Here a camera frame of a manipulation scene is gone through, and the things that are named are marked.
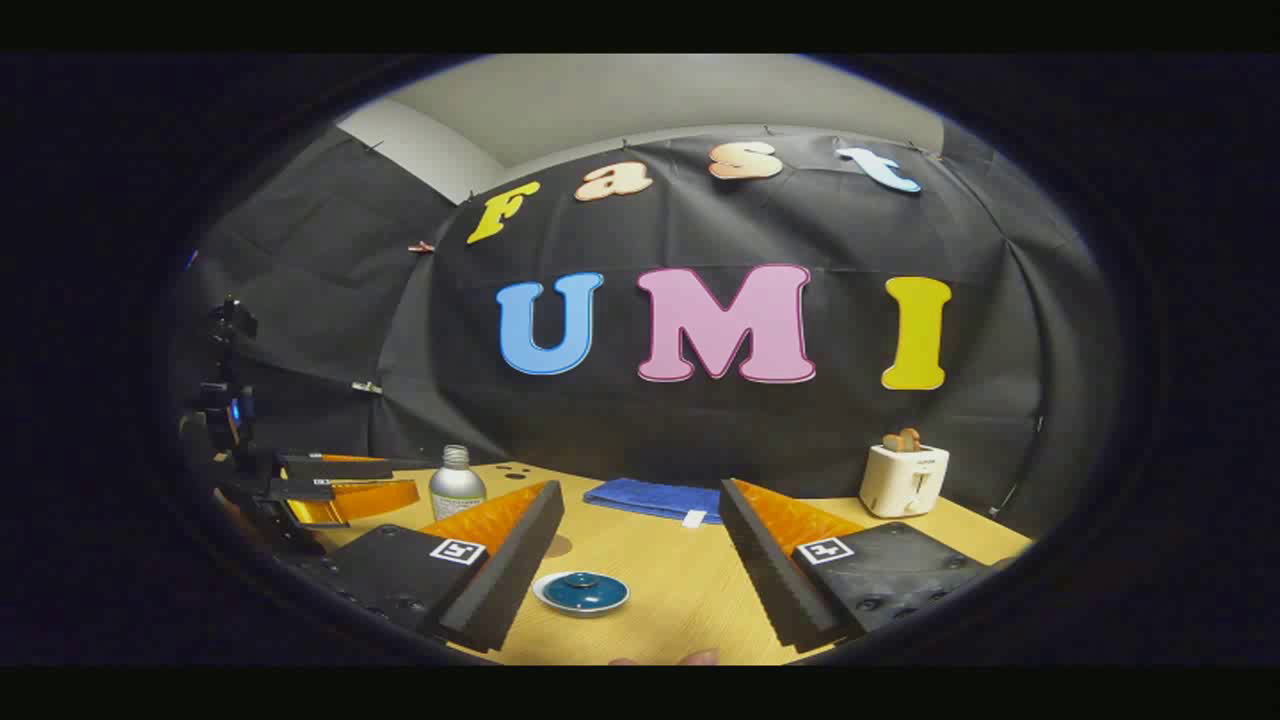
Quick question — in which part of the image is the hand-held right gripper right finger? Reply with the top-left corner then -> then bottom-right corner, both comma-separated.
718,478 -> 1001,653

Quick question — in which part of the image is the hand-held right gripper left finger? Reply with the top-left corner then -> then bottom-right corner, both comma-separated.
300,480 -> 566,656

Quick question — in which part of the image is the blue teacup lid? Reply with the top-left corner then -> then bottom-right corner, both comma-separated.
543,572 -> 626,611

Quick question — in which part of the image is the silver water bottle green label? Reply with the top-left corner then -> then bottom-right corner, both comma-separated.
429,445 -> 488,521

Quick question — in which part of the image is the black backdrop cloth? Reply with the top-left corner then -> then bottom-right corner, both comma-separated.
170,125 -> 1111,541

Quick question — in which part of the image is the blue folded cloth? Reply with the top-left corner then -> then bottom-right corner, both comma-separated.
583,477 -> 726,526

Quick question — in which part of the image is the white toaster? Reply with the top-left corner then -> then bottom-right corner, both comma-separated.
859,443 -> 951,519

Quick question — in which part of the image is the thin black cable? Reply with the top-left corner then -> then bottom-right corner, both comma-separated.
990,415 -> 1046,519

